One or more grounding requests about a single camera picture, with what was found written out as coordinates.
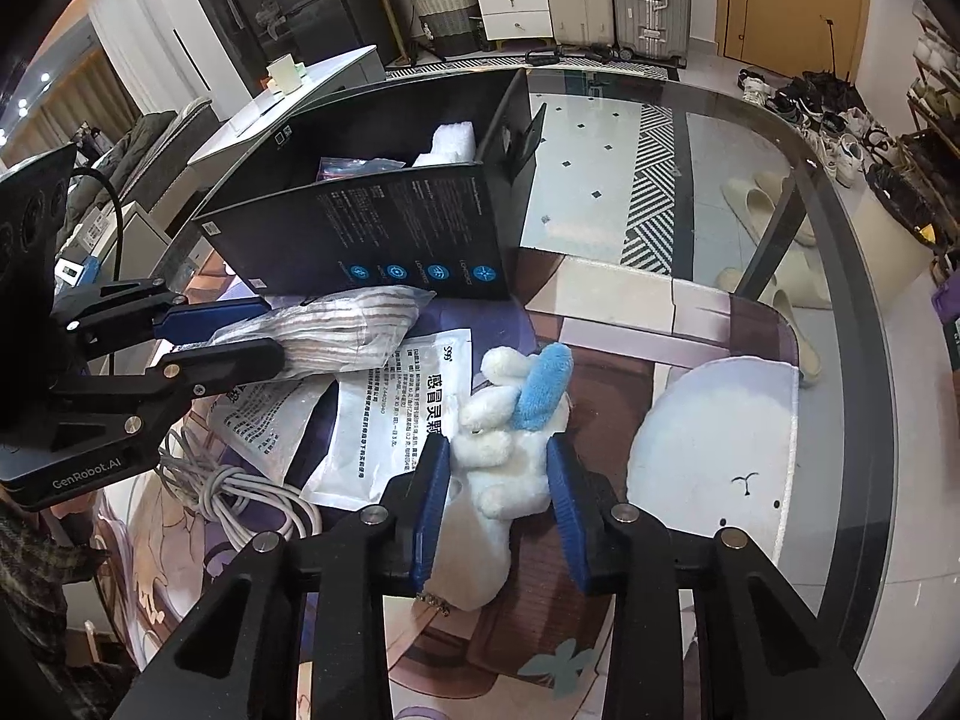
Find white mug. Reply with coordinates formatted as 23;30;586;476
267;54;306;96

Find white plush toy blue ear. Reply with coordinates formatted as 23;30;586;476
425;343;574;613

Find wooden door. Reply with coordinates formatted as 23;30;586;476
715;0;871;80

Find wooden shoe rack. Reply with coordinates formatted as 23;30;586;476
862;2;958;284

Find zip bag with white cable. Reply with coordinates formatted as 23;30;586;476
316;158;407;182

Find bagged striped adidas garment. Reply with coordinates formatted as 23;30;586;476
185;284;436;380

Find woven laundry basket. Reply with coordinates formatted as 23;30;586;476
412;0;482;60

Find white coiled charging cable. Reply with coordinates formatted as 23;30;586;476
156;425;324;553

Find beige slippers under table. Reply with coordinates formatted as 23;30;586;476
721;171;832;387

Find white coffee table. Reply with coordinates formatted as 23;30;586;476
187;46;386;172

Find white foam block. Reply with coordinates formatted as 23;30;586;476
413;121;477;167

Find dark jacket on sofa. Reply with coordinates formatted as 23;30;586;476
57;110;182;247

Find purple bag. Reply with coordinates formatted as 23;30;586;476
931;271;960;374

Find white medicine sachet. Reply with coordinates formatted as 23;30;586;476
302;328;472;511

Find black cardboard box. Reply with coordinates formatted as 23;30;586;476
194;68;545;301

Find anime print table mat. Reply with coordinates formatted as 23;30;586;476
96;245;802;720

